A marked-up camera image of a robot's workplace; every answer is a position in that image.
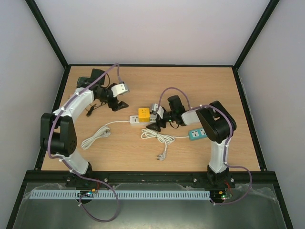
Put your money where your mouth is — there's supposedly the yellow cube adapter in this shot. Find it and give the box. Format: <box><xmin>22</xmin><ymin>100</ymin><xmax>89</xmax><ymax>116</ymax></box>
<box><xmin>138</xmin><ymin>107</ymin><xmax>150</xmax><ymax>123</ymax></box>

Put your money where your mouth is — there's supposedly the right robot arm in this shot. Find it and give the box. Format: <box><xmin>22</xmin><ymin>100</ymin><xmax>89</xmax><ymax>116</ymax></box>
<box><xmin>146</xmin><ymin>95</ymin><xmax>237</xmax><ymax>187</ymax></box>

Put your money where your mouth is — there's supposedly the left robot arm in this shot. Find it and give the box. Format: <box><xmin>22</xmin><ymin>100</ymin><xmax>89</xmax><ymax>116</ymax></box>
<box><xmin>40</xmin><ymin>69</ymin><xmax>129</xmax><ymax>182</ymax></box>

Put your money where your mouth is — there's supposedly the white strip cord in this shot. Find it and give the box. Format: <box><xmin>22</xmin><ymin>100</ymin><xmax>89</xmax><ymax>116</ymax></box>
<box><xmin>81</xmin><ymin>120</ymin><xmax>131</xmax><ymax>150</ymax></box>

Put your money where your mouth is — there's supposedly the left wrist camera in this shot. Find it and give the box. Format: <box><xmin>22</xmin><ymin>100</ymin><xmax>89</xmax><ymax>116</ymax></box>
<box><xmin>111</xmin><ymin>83</ymin><xmax>130</xmax><ymax>97</ymax></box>

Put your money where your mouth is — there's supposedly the white teal-strip cord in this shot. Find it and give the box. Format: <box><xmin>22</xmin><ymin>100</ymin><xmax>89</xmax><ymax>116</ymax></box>
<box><xmin>140</xmin><ymin>128</ymin><xmax>190</xmax><ymax>162</ymax></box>

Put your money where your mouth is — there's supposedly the thin black cable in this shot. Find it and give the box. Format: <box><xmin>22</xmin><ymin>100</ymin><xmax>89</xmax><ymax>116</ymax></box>
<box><xmin>86</xmin><ymin>102</ymin><xmax>108</xmax><ymax>117</ymax></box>

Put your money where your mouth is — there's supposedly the teal power strip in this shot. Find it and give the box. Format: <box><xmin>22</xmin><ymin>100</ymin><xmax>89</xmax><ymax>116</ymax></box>
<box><xmin>188</xmin><ymin>127</ymin><xmax>207</xmax><ymax>141</ymax></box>

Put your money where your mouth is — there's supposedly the light blue cable duct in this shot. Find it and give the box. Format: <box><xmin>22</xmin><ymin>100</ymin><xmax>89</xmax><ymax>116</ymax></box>
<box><xmin>30</xmin><ymin>190</ymin><xmax>210</xmax><ymax>200</ymax></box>

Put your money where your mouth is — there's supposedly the black frame rail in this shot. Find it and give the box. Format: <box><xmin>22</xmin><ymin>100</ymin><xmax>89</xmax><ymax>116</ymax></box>
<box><xmin>22</xmin><ymin>170</ymin><xmax>278</xmax><ymax>189</ymax></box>

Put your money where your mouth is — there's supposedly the dark green dragon charger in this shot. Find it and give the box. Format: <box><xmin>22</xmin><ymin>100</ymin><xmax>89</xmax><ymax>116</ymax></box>
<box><xmin>77</xmin><ymin>77</ymin><xmax>91</xmax><ymax>88</ymax></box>

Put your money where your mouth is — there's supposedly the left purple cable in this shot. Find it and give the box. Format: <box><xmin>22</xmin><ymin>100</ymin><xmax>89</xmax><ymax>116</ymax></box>
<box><xmin>47</xmin><ymin>62</ymin><xmax>121</xmax><ymax>223</ymax></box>

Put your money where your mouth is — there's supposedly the white power strip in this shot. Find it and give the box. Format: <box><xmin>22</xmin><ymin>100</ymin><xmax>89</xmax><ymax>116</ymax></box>
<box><xmin>129</xmin><ymin>114</ymin><xmax>158</xmax><ymax>127</ymax></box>

